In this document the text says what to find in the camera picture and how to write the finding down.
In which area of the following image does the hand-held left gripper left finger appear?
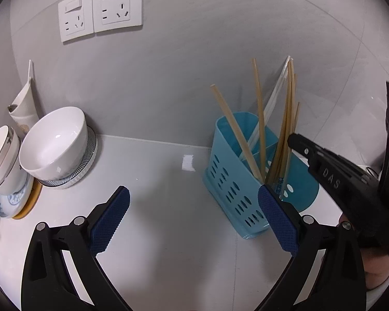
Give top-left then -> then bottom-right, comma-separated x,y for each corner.
21,186 -> 133,311

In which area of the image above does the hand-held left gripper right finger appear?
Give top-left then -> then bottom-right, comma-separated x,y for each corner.
256,183 -> 367,311

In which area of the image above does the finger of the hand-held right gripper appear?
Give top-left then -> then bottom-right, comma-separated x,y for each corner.
287,133 -> 381,221

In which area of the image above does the blue plastic utensil holder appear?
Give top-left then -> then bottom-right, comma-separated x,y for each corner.
204,112 -> 320,241

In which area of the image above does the set of bamboo chopsticks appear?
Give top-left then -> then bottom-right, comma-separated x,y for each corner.
210,58 -> 301,187

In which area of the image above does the person's right hand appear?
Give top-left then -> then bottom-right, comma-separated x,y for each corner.
363,247 -> 389,287

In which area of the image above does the white ribbed plate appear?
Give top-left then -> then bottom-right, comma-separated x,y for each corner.
38,125 -> 98,190

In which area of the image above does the white ceramic bowl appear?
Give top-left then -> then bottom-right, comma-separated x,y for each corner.
19,106 -> 88,181

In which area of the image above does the white plastic chopstick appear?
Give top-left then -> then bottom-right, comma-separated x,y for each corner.
246,56 -> 294,146

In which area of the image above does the blue patterned plate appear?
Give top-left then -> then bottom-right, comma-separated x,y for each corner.
0,175 -> 35,218

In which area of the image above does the white gold-rimmed cup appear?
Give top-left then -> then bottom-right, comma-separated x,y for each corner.
0,126 -> 32,198

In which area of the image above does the white switched wall socket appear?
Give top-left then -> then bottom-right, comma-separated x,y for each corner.
58,0 -> 95,43
91,0 -> 144,34

